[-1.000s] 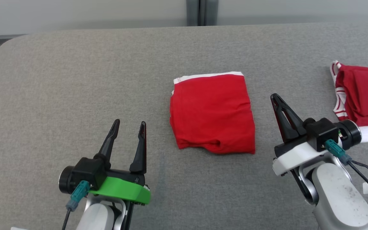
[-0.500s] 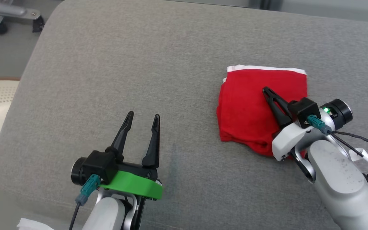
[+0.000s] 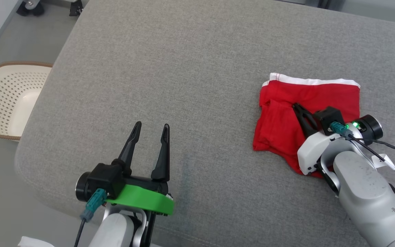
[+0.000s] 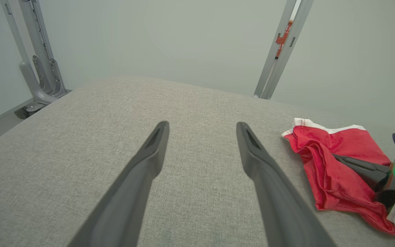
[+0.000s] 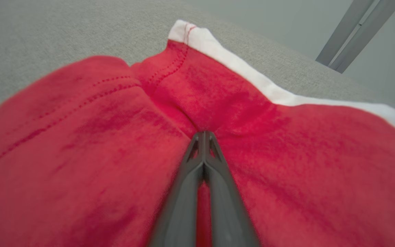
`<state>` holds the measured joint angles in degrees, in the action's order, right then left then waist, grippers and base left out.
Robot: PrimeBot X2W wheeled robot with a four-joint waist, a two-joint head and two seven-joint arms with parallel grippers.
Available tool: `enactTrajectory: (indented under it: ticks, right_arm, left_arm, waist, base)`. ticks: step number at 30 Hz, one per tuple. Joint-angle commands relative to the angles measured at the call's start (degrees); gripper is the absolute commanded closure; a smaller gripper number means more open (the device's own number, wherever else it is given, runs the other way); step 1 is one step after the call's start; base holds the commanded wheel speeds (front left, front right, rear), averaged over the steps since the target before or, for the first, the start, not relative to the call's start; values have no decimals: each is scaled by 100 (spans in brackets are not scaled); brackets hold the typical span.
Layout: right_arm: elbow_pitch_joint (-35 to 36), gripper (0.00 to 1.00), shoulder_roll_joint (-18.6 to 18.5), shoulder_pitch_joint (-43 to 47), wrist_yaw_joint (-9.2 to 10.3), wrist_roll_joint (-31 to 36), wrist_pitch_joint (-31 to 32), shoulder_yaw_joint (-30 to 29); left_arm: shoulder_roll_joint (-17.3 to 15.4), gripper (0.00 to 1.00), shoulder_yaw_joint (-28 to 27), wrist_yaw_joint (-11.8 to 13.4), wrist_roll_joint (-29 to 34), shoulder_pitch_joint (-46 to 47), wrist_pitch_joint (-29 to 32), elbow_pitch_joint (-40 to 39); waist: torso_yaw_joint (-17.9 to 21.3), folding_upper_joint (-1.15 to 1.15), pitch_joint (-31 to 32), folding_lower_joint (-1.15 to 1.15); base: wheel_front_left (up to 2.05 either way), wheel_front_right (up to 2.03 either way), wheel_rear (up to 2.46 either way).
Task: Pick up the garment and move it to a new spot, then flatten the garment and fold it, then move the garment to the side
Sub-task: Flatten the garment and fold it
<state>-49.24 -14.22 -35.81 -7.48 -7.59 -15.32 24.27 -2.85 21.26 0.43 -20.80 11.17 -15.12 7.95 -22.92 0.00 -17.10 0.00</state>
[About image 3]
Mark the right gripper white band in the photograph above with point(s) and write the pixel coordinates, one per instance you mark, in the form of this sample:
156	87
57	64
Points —
312	151

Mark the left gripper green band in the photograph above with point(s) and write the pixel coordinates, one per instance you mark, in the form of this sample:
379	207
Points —
142	202

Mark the red shorts white waistband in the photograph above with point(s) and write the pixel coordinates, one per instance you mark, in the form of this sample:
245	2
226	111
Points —
279	130

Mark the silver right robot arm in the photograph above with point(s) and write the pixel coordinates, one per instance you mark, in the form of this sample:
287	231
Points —
365	192

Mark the white tape strip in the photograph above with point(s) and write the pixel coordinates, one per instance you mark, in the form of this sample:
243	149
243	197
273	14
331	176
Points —
33	243

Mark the cream perforated laundry basket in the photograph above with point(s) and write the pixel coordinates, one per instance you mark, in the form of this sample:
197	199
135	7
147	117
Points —
9	99

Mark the black stand foot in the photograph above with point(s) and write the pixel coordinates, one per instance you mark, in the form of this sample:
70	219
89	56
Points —
75	8

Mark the black caster wheel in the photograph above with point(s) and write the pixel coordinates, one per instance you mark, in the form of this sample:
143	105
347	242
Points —
31	7

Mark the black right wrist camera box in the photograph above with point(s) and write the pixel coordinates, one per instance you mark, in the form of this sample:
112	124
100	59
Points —
329	116

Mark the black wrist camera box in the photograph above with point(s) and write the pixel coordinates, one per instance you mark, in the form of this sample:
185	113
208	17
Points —
329	116
106	180

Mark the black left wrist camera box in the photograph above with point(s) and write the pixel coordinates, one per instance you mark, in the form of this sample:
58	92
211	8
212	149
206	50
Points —
106	180

